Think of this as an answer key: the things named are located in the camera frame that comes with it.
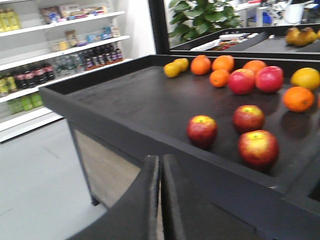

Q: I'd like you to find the small orange near apples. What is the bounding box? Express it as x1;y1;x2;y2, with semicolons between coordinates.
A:
209;69;230;88

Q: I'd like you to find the red yellow apple left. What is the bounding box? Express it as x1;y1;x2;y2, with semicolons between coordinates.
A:
186;115;218;150

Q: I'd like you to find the yellow orange citrus fruit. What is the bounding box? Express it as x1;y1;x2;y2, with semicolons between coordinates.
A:
290;67;320;91

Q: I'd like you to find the red yellow apple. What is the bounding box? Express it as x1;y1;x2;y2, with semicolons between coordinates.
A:
186;115;218;150
232;105;265;134
238;130;279;172

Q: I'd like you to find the pink red apple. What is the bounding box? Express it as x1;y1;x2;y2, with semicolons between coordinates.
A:
227;68;256;95
255;66;284;93

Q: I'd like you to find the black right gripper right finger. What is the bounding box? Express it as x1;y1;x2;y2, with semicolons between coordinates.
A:
161;154;258;240

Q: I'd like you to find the pink red apple right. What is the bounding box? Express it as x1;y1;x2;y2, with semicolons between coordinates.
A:
255;66;284;93

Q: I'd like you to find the pink red apple left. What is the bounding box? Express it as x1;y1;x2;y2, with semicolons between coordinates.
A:
227;68;256;95

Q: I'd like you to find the black wooden fruit display stand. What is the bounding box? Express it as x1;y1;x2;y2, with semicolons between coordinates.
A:
38;23;320;240

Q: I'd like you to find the green potted plant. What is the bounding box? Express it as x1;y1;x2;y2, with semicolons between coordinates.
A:
168;0;241;43

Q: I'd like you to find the red yellow apple front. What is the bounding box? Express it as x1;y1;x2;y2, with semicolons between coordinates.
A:
238;130;279;172

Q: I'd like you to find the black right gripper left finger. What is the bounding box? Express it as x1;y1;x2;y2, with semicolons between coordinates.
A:
70;155;160;240

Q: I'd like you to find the white store shelving unit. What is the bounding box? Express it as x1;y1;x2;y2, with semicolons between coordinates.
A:
0;0;130;142

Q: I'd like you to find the large orange back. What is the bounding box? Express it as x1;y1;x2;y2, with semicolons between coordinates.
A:
211;55;235;73

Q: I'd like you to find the red yellow apple middle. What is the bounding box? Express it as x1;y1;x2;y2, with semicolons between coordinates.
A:
232;105;265;134

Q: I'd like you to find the orange front right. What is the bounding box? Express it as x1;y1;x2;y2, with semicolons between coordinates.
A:
282;86;315;113

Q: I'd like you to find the orange behind pink apples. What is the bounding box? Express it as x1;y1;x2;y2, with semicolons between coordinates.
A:
242;60;267;75

